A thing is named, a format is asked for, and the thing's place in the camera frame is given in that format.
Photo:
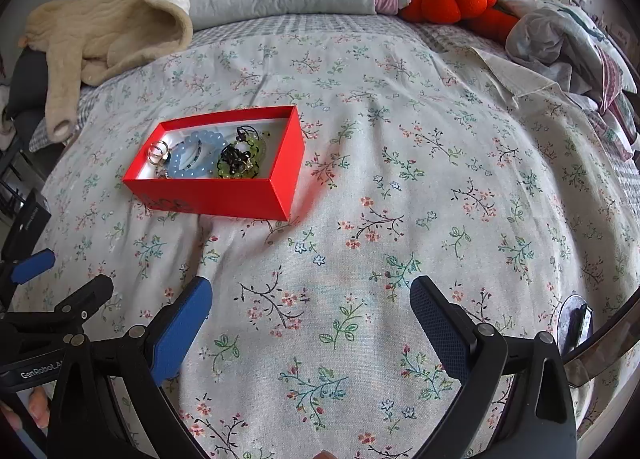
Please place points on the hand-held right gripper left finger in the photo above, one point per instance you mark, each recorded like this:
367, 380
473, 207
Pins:
182, 329

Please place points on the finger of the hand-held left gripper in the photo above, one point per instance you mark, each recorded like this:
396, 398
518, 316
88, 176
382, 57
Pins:
87, 294
32, 266

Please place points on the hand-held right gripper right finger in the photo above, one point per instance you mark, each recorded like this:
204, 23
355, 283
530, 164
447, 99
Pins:
442, 329

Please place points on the red cardboard box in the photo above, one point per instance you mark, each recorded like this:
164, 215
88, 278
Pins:
215, 196

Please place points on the dark flower hair clip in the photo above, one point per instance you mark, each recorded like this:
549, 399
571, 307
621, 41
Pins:
237, 158

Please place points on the person's left hand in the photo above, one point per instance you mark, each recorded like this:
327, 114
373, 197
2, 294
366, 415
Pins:
39, 406

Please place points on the black printed box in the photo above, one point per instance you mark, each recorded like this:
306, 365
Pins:
31, 221

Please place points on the black chair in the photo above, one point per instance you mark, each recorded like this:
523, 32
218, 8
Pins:
12, 179

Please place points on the round silver object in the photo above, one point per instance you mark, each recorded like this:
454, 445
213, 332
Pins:
570, 321

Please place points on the floral bed cover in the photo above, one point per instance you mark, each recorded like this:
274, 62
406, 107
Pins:
400, 164

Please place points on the dark grey cushion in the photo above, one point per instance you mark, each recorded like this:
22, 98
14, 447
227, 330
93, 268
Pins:
27, 84

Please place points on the beige fleece jacket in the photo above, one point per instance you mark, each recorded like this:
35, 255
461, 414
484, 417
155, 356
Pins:
110, 24

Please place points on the pink striped cloth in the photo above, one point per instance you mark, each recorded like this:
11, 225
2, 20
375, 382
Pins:
617, 109

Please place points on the grey-white crumpled garment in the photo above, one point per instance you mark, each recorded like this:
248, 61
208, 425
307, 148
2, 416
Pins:
555, 44

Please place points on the orange pumpkin plush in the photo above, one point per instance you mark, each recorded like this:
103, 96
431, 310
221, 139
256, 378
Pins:
495, 24
445, 1

